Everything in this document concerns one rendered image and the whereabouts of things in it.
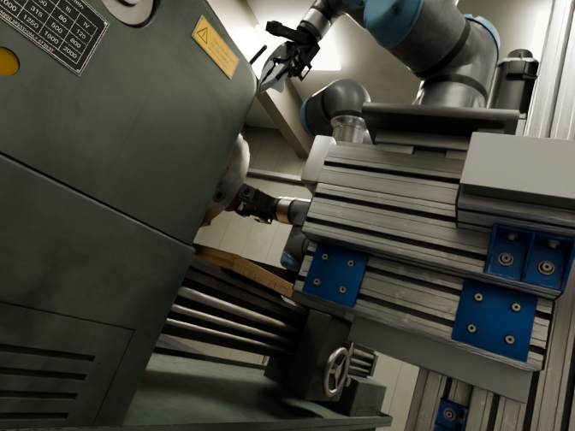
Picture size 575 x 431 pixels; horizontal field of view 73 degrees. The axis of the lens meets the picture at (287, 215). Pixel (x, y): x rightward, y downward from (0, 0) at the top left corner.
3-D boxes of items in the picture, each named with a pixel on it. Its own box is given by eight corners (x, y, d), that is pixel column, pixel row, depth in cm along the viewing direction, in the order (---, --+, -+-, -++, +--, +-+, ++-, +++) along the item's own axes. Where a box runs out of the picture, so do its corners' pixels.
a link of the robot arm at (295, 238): (293, 264, 92) (308, 222, 95) (272, 262, 102) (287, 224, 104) (319, 276, 95) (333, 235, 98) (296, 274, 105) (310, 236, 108)
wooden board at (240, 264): (230, 269, 93) (236, 254, 94) (142, 242, 114) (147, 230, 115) (290, 298, 117) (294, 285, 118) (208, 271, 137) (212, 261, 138)
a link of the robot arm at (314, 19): (323, 10, 99) (301, 7, 104) (312, 24, 99) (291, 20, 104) (334, 32, 105) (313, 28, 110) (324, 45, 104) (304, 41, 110)
